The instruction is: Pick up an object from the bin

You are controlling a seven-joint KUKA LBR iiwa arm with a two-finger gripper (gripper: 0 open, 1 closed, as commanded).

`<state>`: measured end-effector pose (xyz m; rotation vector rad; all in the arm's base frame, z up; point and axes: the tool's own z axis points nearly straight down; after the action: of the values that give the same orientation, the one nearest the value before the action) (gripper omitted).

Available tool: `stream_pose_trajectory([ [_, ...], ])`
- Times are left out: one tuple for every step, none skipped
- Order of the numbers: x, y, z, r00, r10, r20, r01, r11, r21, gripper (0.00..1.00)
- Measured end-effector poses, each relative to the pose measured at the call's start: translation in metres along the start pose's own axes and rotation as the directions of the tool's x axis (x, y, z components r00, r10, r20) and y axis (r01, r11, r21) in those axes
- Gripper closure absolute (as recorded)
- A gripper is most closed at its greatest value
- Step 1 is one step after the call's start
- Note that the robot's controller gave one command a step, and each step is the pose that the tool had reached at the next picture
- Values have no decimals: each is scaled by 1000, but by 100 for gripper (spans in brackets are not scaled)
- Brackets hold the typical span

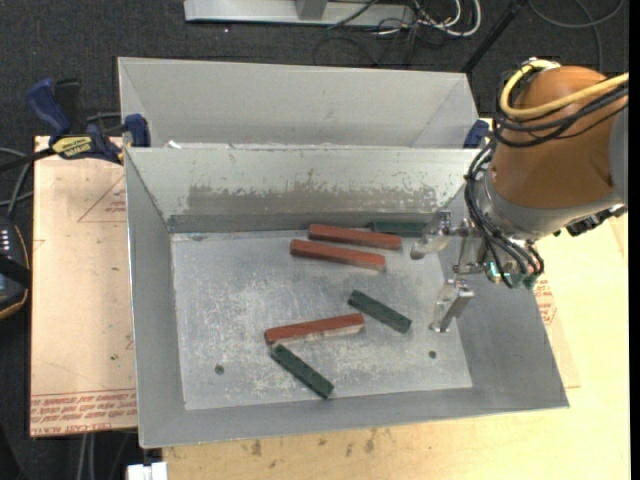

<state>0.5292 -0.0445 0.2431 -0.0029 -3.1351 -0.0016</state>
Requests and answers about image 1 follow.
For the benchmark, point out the red-brown flat block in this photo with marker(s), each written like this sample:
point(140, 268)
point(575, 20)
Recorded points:
point(315, 328)
point(337, 255)
point(355, 237)

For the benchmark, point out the grey metal bin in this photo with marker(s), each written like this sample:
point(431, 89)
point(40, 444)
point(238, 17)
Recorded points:
point(300, 308)

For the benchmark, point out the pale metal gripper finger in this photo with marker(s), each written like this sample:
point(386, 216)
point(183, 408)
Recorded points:
point(431, 240)
point(452, 303)

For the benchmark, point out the black cylinder on white bracket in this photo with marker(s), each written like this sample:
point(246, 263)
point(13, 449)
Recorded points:
point(587, 224)

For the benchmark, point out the brown cardboard board, red print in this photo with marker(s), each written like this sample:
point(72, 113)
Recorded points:
point(80, 278)

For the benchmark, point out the dark green flat block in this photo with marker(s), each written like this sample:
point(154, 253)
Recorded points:
point(302, 371)
point(380, 312)
point(400, 228)

